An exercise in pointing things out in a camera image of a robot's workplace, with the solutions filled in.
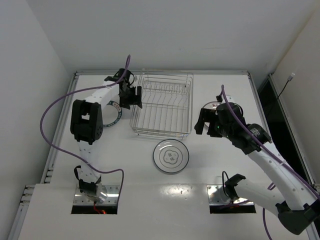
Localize black line patterned plate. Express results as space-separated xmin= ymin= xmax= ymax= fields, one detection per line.
xmin=152 ymin=138 xmax=190 ymax=175

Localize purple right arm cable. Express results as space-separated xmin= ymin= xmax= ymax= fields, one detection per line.
xmin=216 ymin=84 xmax=320 ymax=240

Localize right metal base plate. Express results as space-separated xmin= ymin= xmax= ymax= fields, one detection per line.
xmin=206 ymin=184 xmax=254 ymax=207

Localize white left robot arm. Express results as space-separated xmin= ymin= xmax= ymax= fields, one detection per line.
xmin=70 ymin=68 xmax=142 ymax=201

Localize metal base plate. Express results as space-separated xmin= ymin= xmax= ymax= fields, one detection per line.
xmin=73 ymin=184 xmax=120 ymax=206
xmin=206 ymin=184 xmax=254 ymax=207

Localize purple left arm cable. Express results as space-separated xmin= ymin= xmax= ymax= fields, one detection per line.
xmin=39 ymin=54 xmax=132 ymax=213

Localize metal wire dish rack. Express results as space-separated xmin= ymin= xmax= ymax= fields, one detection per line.
xmin=129 ymin=71 xmax=194 ymax=141

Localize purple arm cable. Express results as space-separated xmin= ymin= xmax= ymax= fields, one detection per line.
xmin=216 ymin=84 xmax=320 ymax=240
xmin=39 ymin=54 xmax=132 ymax=213

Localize orange patterned white plate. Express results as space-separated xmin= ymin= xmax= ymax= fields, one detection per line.
xmin=201 ymin=101 xmax=222 ymax=138

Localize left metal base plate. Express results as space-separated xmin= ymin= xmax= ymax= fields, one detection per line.
xmin=73 ymin=184 xmax=120 ymax=206

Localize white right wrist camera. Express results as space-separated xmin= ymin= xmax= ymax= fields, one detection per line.
xmin=216 ymin=94 xmax=235 ymax=104

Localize black wall cable white plug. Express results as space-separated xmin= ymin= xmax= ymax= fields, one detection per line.
xmin=276 ymin=72 xmax=296 ymax=101

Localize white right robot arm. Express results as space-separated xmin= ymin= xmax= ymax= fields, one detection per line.
xmin=194 ymin=102 xmax=320 ymax=235

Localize green rimmed white plate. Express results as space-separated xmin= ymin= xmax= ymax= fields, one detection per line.
xmin=102 ymin=100 xmax=123 ymax=128

